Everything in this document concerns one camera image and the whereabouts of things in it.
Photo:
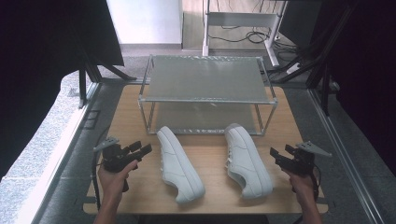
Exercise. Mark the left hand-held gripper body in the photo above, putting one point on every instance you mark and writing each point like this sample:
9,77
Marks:
113,157

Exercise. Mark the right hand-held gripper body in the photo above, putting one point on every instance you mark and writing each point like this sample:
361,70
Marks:
303,161

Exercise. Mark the white power strip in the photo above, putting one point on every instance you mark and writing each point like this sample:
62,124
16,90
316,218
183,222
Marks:
293,68

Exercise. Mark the black curtain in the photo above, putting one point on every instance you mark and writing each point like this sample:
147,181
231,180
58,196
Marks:
37,62
367,77

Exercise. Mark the person's left hand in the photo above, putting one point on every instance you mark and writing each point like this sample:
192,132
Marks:
113,183

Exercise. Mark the black metal stand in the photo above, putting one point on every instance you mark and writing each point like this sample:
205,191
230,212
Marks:
314,59
90,71

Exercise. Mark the white sneaker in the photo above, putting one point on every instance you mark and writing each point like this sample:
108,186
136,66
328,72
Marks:
246,161
177,165

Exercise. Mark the white desk frame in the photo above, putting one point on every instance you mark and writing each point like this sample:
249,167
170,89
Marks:
239,19

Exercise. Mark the white cabinet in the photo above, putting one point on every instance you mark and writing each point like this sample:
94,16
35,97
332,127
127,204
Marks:
144,20

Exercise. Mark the metal two-tier shoe rack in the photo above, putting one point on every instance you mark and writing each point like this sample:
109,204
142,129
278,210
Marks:
205,79

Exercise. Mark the person's right hand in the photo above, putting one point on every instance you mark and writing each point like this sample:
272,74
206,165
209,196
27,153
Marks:
303,188

